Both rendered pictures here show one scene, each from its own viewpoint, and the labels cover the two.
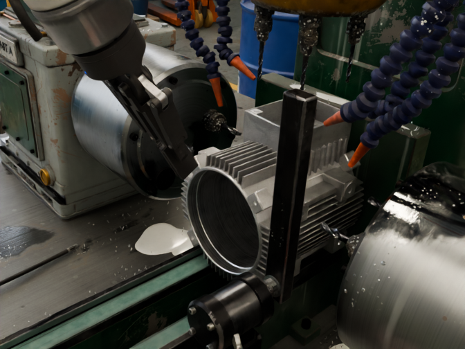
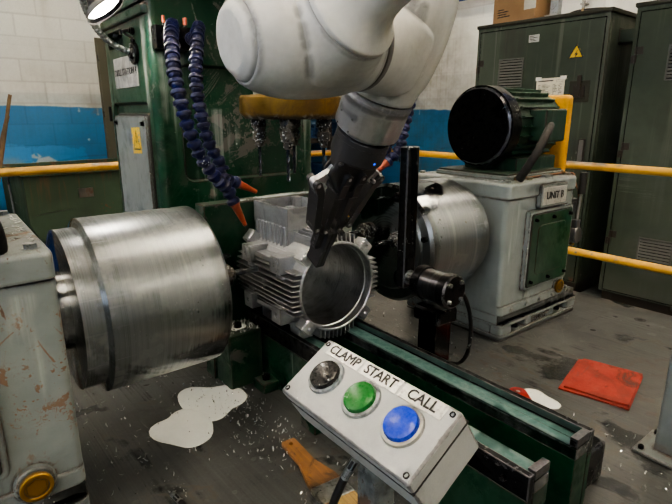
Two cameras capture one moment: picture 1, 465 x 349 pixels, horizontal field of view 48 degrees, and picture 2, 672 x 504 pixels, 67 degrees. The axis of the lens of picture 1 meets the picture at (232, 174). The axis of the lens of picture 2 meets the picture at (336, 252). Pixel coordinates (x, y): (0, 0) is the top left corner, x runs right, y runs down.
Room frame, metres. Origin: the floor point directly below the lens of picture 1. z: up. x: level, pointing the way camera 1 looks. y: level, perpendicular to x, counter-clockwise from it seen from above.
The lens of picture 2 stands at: (0.52, 0.85, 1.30)
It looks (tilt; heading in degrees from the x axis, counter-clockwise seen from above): 15 degrees down; 275
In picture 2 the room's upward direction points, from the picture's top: straight up
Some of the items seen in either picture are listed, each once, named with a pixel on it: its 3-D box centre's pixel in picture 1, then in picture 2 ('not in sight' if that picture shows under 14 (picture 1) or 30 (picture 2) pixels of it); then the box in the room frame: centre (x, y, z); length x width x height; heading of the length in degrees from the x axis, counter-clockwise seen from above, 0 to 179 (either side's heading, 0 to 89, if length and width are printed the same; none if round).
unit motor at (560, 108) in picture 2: not in sight; (521, 174); (0.18, -0.48, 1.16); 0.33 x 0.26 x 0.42; 43
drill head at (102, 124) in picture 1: (139, 109); (105, 301); (0.92, 0.18, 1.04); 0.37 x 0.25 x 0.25; 43
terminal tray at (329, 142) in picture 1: (296, 135); (293, 220); (0.69, -0.09, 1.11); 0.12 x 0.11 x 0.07; 133
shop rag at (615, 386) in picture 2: not in sight; (601, 381); (0.09, -0.09, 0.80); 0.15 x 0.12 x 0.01; 57
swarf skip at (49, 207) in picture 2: not in sight; (86, 208); (3.36, -3.75, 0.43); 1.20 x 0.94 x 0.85; 48
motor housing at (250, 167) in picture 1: (271, 199); (305, 273); (0.66, -0.06, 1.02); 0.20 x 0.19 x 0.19; 133
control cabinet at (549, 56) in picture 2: not in sight; (540, 154); (-0.69, -3.36, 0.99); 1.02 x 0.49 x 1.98; 136
